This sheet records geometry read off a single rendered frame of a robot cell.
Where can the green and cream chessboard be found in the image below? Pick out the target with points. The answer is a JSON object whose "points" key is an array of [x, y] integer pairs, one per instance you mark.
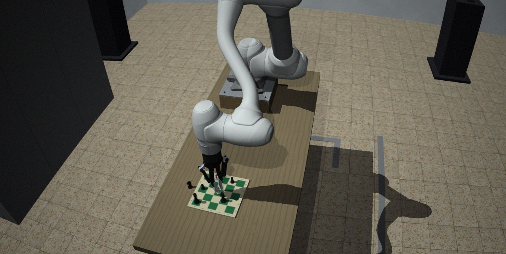
{"points": [[210, 201]]}

